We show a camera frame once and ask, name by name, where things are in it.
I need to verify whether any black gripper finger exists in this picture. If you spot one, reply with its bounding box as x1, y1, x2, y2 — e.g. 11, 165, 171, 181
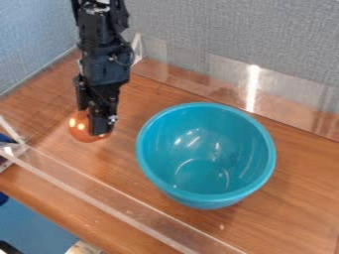
75, 77, 88, 111
88, 96, 119, 136

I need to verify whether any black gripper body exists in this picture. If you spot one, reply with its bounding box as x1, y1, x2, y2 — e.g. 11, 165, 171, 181
76, 44, 134, 102

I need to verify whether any brown white toy mushroom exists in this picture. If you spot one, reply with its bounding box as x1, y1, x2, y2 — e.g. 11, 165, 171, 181
68, 111, 107, 143

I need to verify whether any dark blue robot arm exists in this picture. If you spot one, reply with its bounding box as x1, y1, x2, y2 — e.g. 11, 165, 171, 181
71, 0, 135, 136

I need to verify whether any blue plastic bowl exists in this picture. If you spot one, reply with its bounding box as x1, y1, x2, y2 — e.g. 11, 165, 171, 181
135, 102, 277, 210

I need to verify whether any clear acrylic left barrier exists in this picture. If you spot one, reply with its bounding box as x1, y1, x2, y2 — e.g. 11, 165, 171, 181
0, 46, 76, 97

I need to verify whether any clear acrylic barrier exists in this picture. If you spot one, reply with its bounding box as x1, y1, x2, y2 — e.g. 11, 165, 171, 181
134, 35, 339, 142
0, 46, 76, 97
0, 117, 247, 254

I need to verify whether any clear acrylic front barrier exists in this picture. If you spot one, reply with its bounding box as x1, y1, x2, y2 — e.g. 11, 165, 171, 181
0, 117, 247, 254

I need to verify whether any clear acrylic back barrier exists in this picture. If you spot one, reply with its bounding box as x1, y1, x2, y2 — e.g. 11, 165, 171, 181
134, 35, 339, 142

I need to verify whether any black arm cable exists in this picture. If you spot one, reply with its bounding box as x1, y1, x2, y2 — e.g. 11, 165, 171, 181
108, 39, 135, 68

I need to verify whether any clear acrylic corner bracket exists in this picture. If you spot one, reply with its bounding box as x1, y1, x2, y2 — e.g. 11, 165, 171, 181
131, 33, 143, 64

